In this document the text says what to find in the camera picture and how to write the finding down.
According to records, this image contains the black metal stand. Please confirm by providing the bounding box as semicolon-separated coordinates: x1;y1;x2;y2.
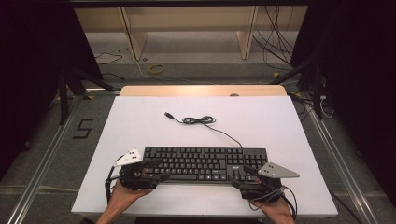
57;66;118;125
269;55;326;120

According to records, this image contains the person's left hand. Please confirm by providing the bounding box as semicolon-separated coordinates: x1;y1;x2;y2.
106;180;153;216

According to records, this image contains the light wooden desk frame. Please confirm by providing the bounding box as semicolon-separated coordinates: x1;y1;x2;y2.
74;5;309;62

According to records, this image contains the left hand-held gripper cable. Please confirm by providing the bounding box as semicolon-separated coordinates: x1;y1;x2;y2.
105;155;125;204

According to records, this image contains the yellow tape roll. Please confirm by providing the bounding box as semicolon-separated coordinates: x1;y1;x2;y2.
148;63;165;75

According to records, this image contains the white board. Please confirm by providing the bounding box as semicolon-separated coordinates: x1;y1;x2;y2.
70;95;339;218

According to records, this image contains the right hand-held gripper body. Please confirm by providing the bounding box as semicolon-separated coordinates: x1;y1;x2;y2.
241;161;301;203

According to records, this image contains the dark curtain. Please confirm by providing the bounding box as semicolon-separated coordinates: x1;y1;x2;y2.
290;0;396;206
0;0;104;181

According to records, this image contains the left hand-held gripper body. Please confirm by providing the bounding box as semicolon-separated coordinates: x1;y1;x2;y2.
113;147;157;191

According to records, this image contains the light wooden table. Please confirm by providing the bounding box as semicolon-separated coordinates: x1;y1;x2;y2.
120;84;288;97

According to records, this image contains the metal floor rail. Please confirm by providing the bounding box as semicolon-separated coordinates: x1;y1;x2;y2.
303;99;379;224
6;96;85;224

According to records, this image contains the tangle of floor cables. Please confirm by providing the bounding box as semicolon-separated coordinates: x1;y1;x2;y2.
290;92;335;119

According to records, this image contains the black keyboard cable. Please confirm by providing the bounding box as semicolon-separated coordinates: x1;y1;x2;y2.
163;111;244;149

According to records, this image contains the thin black floor cable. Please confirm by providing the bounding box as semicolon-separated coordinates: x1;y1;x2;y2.
94;51;124;65

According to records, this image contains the black keyboard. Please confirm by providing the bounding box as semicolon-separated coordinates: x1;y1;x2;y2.
143;146;269;185

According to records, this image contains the person's right hand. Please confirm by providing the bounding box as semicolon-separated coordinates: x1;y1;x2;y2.
252;198;296;224

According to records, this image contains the short metal rail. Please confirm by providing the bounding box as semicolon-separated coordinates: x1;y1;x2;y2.
83;88;121;96

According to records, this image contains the bundle of black cables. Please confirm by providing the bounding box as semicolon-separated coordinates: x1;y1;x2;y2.
251;5;295;71

